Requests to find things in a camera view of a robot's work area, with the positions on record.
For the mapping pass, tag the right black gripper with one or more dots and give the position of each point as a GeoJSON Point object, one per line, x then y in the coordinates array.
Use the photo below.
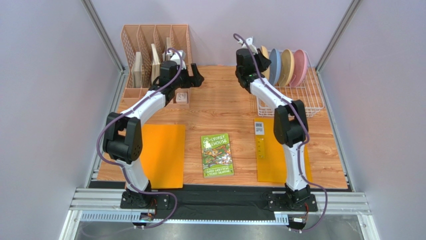
{"type": "Point", "coordinates": [259, 62]}

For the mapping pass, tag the orange folder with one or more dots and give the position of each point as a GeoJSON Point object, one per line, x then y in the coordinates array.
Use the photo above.
{"type": "Point", "coordinates": [163, 153]}
{"type": "Point", "coordinates": [270, 156]}

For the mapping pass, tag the pink desk file organizer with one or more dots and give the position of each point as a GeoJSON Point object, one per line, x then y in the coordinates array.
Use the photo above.
{"type": "Point", "coordinates": [145, 47]}

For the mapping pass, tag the pink plate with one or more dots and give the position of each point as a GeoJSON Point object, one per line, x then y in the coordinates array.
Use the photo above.
{"type": "Point", "coordinates": [300, 68]}

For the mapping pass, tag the cream yellow plate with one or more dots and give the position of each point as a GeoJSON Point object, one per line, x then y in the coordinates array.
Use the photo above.
{"type": "Point", "coordinates": [265, 65]}

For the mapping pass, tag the black base mat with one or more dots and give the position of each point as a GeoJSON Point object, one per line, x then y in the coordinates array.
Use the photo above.
{"type": "Point", "coordinates": [227, 203]}

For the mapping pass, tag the left beige book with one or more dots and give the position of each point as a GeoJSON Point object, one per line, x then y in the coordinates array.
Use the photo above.
{"type": "Point", "coordinates": [137, 70]}

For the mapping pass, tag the right orange folder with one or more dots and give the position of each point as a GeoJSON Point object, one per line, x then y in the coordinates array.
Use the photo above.
{"type": "Point", "coordinates": [270, 156]}

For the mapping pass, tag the left aluminium frame post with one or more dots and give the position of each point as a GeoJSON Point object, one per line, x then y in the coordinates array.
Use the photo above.
{"type": "Point", "coordinates": [100, 28]}

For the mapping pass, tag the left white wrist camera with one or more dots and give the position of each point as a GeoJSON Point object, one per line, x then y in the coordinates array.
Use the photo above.
{"type": "Point", "coordinates": [173, 56]}

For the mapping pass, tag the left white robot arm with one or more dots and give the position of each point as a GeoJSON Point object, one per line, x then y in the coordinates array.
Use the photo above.
{"type": "Point", "coordinates": [122, 135]}

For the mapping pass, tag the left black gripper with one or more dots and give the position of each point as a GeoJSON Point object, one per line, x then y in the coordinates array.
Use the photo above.
{"type": "Point", "coordinates": [195, 81]}

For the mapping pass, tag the tan yellow plate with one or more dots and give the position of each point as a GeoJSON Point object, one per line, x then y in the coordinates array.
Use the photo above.
{"type": "Point", "coordinates": [287, 68]}

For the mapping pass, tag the aluminium front rail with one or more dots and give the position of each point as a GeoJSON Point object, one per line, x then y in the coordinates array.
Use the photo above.
{"type": "Point", "coordinates": [95, 214]}

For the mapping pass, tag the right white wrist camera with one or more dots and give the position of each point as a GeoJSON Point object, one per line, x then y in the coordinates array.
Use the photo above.
{"type": "Point", "coordinates": [248, 44]}

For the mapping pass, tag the white wire dish rack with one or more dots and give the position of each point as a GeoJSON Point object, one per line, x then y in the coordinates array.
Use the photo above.
{"type": "Point", "coordinates": [309, 91]}

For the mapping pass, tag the blue plate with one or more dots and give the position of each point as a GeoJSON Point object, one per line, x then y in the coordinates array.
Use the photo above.
{"type": "Point", "coordinates": [275, 67]}

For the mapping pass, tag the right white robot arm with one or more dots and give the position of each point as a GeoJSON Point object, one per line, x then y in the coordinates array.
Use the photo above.
{"type": "Point", "coordinates": [290, 125]}

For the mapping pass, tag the right aluminium frame post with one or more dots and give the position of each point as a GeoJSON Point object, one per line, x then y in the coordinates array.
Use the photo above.
{"type": "Point", "coordinates": [338, 33]}

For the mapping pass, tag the middle beige book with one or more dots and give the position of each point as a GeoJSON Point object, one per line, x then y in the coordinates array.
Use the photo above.
{"type": "Point", "coordinates": [155, 65]}

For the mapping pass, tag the aluminium frame post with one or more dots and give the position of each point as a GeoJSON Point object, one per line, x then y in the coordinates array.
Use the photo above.
{"type": "Point", "coordinates": [338, 33]}
{"type": "Point", "coordinates": [100, 28]}

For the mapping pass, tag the left orange folder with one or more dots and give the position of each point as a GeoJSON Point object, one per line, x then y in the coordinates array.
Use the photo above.
{"type": "Point", "coordinates": [163, 153]}

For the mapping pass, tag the green children's book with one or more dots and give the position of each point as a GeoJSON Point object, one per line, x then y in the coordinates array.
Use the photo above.
{"type": "Point", "coordinates": [216, 156]}

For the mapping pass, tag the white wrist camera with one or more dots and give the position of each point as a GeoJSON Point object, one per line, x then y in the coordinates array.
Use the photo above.
{"type": "Point", "coordinates": [173, 56]}
{"type": "Point", "coordinates": [248, 44]}

